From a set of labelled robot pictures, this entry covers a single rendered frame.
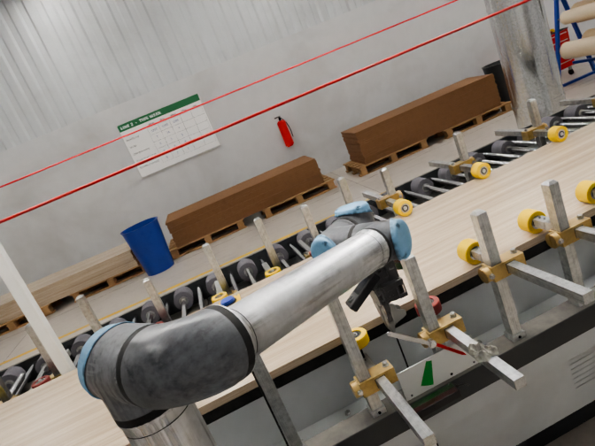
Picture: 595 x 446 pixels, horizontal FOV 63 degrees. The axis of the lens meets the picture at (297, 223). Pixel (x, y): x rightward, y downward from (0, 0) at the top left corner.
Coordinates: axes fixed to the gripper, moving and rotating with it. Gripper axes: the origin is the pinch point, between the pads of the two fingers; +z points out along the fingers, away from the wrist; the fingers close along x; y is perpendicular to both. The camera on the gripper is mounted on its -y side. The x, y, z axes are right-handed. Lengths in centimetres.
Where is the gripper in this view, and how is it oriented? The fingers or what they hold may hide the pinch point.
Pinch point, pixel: (390, 328)
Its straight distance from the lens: 138.3
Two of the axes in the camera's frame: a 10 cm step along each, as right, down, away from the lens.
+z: 3.7, 8.9, 2.6
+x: -2.4, -1.8, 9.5
